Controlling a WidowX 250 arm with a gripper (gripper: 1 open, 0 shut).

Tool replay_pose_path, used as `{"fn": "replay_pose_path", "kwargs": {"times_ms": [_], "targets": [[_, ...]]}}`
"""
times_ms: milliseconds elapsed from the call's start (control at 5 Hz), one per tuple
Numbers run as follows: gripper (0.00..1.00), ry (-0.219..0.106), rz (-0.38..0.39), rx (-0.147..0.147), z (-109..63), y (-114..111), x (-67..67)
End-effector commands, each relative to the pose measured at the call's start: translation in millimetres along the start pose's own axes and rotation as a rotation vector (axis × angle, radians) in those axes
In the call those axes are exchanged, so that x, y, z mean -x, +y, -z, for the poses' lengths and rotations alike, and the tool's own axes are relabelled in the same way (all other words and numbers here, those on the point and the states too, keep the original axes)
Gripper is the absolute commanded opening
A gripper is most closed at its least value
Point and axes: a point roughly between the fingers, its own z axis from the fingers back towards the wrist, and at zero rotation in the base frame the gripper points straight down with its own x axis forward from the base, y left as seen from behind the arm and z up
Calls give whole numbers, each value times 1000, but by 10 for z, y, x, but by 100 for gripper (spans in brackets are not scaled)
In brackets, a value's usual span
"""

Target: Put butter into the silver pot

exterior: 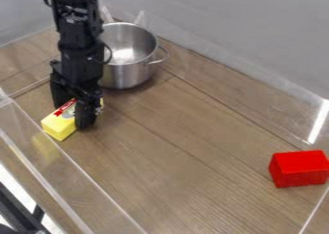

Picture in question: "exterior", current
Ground silver steel pot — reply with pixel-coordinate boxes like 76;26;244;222
99;22;168;90

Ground yellow butter block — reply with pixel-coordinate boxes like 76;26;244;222
42;98;78;142

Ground black cable loop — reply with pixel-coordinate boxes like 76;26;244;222
92;42;114;65

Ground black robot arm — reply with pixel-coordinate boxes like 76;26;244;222
44;0;106;130

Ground clear acrylic enclosure wall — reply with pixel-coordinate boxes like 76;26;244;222
0;0;329;234

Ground black table frame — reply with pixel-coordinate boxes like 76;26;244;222
0;182;52;234

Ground red block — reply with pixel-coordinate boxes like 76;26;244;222
269;150;329;188

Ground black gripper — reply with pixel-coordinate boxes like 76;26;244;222
51;44;104;130

